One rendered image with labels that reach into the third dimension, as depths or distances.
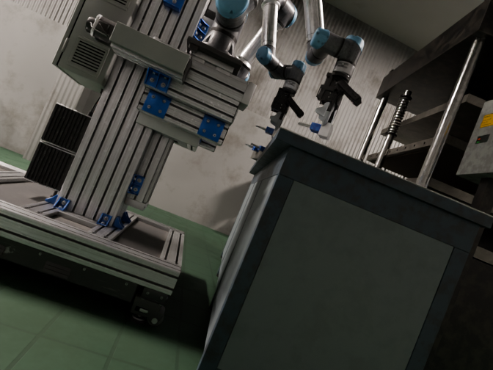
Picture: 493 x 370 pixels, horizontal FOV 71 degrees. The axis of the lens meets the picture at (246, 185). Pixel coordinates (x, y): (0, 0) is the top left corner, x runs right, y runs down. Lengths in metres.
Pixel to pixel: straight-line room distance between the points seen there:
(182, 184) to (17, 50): 2.44
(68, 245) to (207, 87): 0.76
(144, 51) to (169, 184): 3.26
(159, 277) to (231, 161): 3.30
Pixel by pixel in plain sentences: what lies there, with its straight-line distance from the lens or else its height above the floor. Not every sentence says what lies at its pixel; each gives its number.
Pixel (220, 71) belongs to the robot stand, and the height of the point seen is 0.98.
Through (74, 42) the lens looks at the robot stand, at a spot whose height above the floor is 0.88.
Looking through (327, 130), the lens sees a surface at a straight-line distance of 1.33.
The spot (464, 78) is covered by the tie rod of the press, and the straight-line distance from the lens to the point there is 2.20.
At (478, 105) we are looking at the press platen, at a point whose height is 1.50.
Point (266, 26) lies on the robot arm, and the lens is 1.88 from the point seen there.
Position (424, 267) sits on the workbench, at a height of 0.58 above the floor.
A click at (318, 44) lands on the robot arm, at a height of 1.20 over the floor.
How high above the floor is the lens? 0.58
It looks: 2 degrees up
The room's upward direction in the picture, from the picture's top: 23 degrees clockwise
